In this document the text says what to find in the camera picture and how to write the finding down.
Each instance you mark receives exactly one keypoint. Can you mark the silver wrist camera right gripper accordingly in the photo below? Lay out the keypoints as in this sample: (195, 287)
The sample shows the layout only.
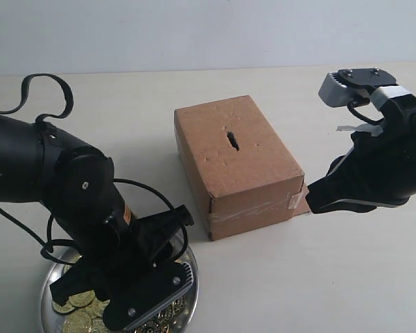
(345, 85)

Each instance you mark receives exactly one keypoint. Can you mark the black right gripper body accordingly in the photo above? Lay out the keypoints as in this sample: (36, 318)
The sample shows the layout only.
(384, 155)

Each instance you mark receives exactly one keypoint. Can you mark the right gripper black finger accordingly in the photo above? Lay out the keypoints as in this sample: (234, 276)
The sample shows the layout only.
(339, 192)

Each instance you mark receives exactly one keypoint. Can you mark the round steel plate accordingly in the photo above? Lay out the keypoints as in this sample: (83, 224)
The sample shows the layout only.
(184, 305)

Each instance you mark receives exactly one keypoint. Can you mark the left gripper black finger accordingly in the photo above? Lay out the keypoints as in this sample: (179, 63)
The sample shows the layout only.
(74, 281)

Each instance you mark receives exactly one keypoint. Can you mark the brown cardboard slotted box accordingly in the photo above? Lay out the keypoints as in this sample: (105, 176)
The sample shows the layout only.
(241, 174)

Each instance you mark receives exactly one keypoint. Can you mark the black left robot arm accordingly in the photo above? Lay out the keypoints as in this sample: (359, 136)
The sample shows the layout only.
(73, 180)

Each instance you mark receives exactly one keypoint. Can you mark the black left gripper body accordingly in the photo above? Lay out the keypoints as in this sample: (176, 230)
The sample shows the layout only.
(151, 242)

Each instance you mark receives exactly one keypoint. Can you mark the gold coin at plate front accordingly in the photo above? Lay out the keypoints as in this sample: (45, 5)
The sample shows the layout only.
(77, 322)

